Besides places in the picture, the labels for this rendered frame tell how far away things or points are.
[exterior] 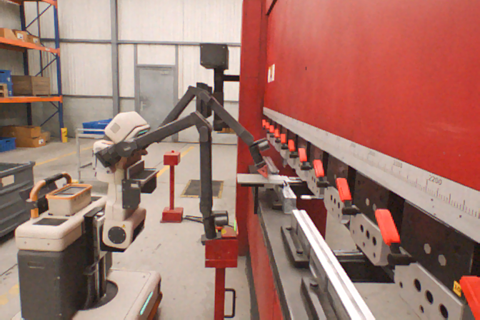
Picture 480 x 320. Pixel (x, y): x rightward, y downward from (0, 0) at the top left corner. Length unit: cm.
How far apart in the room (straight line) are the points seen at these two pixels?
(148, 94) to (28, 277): 766
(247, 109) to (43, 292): 185
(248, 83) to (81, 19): 809
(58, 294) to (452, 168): 181
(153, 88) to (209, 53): 646
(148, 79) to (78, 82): 214
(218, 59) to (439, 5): 237
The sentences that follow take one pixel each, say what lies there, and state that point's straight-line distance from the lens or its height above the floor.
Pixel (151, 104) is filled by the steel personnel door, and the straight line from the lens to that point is 922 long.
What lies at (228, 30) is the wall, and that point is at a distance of 892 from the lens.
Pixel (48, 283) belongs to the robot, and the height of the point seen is 53.
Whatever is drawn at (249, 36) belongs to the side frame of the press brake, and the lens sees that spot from 270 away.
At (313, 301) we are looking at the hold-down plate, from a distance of 105.
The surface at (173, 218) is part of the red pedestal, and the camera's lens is 371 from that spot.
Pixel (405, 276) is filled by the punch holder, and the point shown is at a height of 122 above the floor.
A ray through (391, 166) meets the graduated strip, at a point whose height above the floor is 138.
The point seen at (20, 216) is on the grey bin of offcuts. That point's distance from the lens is 387.
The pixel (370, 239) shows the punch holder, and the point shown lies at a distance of 73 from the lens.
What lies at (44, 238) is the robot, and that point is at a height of 77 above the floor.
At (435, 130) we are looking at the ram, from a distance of 54.
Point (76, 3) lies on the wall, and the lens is 1044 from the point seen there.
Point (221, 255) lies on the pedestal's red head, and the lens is 159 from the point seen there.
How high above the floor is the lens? 151
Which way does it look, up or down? 8 degrees down
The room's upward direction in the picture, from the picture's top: 2 degrees clockwise
